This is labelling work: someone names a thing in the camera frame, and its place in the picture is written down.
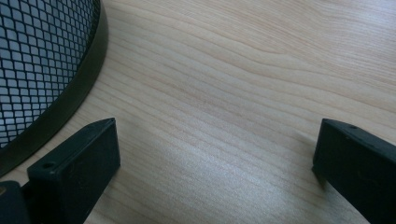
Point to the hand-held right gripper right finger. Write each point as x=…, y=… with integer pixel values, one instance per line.
x=358, y=168

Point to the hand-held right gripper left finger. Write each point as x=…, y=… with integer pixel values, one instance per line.
x=74, y=174

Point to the black metal mesh basket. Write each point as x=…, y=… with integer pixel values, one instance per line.
x=40, y=62

